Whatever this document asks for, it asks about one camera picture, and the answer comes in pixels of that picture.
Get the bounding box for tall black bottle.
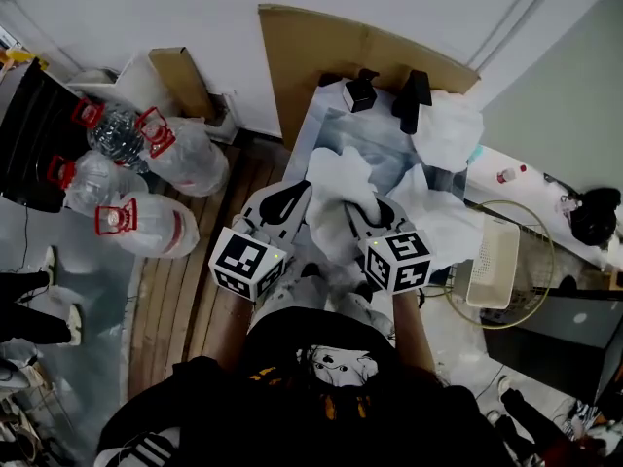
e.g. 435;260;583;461
391;69;433;135

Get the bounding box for white window ledge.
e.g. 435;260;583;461
464;146;623;271

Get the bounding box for person's light trousers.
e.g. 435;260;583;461
252;260;395;340

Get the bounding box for ridged clear water bottle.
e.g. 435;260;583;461
71;97;152;174

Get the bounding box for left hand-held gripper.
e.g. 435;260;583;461
208;180;312;303

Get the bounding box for person's black shirt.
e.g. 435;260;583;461
94;306;517;467

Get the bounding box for pale roller blind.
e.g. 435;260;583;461
479;0;623;174

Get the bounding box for large cardboard sheet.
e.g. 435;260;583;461
257;3;482;153

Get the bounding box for person's left forearm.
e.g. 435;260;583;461
208;287;255;374

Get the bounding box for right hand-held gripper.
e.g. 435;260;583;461
343;195;433;295

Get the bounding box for white open box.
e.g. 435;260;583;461
66;51;239;145

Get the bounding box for large plastic water bottle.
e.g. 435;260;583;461
95;192;200;260
47;151;150;218
134;107;230;198

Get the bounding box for black bag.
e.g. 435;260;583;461
568;187;623;247

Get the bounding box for wooden slat pallet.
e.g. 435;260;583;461
127;141;293;401

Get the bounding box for yellow container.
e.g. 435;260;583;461
5;46;50;71

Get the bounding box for dark grey desk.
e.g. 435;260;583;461
481;289;623;408

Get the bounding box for long cardboard box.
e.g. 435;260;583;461
148;46;216;121

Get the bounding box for person's right forearm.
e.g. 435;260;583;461
390;287;438;374

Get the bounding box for gold wire basket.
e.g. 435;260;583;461
443;199;556;330

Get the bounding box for grey square sink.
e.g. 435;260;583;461
283;83;471;262

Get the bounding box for white plastic basket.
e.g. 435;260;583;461
465;217;521;309

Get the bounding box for black pump bottle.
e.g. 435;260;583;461
342;68;380;114

